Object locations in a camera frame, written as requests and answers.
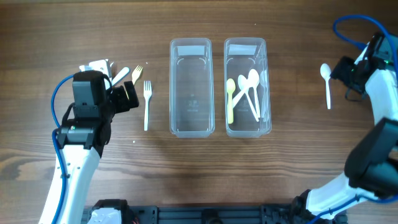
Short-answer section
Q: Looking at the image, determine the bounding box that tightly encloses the white spoon crossing yellow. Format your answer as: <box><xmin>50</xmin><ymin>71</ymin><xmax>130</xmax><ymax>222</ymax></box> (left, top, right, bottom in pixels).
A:
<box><xmin>232</xmin><ymin>85</ymin><xmax>251</xmax><ymax>107</ymax></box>

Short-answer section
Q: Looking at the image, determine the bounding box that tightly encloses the yellow plastic spoon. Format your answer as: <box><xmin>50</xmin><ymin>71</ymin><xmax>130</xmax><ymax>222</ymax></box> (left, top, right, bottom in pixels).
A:
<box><xmin>226</xmin><ymin>78</ymin><xmax>236</xmax><ymax>124</ymax></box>

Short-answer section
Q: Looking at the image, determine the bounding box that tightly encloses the pale blue plastic fork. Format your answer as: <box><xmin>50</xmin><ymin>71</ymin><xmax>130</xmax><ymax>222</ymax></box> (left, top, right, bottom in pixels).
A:
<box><xmin>111</xmin><ymin>67</ymin><xmax>130</xmax><ymax>86</ymax></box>

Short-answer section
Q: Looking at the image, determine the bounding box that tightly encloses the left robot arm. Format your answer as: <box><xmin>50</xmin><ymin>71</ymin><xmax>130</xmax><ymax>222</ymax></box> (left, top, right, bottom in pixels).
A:
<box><xmin>39</xmin><ymin>70</ymin><xmax>139</xmax><ymax>223</ymax></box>

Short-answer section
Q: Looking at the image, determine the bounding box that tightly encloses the right blue cable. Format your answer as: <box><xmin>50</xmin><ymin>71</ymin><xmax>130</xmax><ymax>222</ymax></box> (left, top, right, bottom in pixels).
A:
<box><xmin>307</xmin><ymin>14</ymin><xmax>398</xmax><ymax>224</ymax></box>

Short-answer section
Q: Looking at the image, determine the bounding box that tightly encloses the left clear plastic container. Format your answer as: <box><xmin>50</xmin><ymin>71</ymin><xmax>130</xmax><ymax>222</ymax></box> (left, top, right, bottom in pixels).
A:
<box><xmin>169</xmin><ymin>38</ymin><xmax>215</xmax><ymax>138</ymax></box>

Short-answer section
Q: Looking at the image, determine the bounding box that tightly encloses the right clear plastic container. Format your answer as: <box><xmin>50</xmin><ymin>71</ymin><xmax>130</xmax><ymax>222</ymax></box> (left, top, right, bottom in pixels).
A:
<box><xmin>224</xmin><ymin>37</ymin><xmax>272</xmax><ymax>138</ymax></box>

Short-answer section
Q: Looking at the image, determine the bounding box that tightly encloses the white plastic fork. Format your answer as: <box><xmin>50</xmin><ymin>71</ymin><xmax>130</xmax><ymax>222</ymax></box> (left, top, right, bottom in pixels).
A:
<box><xmin>144</xmin><ymin>80</ymin><xmax>152</xmax><ymax>131</ymax></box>

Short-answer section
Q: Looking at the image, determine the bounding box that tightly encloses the yellow plastic fork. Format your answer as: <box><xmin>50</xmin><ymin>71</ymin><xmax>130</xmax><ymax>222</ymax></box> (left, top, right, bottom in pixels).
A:
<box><xmin>124</xmin><ymin>65</ymin><xmax>143</xmax><ymax>98</ymax></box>

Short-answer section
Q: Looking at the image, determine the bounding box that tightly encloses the left blue cable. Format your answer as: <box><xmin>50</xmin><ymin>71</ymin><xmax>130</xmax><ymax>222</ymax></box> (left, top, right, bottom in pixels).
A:
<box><xmin>50</xmin><ymin>73</ymin><xmax>75</xmax><ymax>224</ymax></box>

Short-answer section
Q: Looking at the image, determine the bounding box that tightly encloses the white spoon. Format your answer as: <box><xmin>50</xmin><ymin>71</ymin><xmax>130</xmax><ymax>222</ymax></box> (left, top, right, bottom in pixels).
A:
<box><xmin>248</xmin><ymin>69</ymin><xmax>261</xmax><ymax>118</ymax></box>
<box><xmin>320</xmin><ymin>63</ymin><xmax>331</xmax><ymax>110</ymax></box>
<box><xmin>238</xmin><ymin>75</ymin><xmax>259</xmax><ymax>122</ymax></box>

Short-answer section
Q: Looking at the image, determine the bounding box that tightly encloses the blue cable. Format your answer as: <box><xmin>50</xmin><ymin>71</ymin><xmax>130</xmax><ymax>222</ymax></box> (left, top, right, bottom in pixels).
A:
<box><xmin>50</xmin><ymin>73</ymin><xmax>75</xmax><ymax>224</ymax></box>
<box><xmin>307</xmin><ymin>14</ymin><xmax>398</xmax><ymax>224</ymax></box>

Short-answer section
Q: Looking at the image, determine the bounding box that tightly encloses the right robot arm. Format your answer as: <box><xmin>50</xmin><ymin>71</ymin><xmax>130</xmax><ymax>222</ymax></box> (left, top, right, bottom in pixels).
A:
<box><xmin>289</xmin><ymin>32</ymin><xmax>397</xmax><ymax>223</ymax></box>

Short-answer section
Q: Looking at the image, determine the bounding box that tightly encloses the clear plastic container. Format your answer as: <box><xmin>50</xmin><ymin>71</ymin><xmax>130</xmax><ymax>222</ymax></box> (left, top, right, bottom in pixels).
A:
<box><xmin>169</xmin><ymin>38</ymin><xmax>215</xmax><ymax>138</ymax></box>
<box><xmin>224</xmin><ymin>37</ymin><xmax>272</xmax><ymax>138</ymax></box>

